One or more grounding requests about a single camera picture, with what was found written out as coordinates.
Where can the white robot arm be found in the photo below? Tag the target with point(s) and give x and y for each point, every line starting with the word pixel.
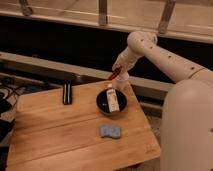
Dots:
pixel 187 115

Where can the white bottle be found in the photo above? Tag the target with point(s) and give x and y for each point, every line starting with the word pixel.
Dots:
pixel 112 99

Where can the black bowl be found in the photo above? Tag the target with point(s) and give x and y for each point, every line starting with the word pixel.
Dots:
pixel 102 103

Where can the black striped block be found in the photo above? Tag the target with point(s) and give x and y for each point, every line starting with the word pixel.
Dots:
pixel 67 94

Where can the wooden cutting board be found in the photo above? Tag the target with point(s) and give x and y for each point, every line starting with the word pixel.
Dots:
pixel 51 136

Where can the blue sponge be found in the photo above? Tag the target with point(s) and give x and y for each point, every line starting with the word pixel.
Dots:
pixel 110 131

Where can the red pepper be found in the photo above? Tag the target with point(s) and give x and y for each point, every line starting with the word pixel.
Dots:
pixel 114 74

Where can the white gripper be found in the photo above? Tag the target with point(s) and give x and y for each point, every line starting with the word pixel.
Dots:
pixel 126 60

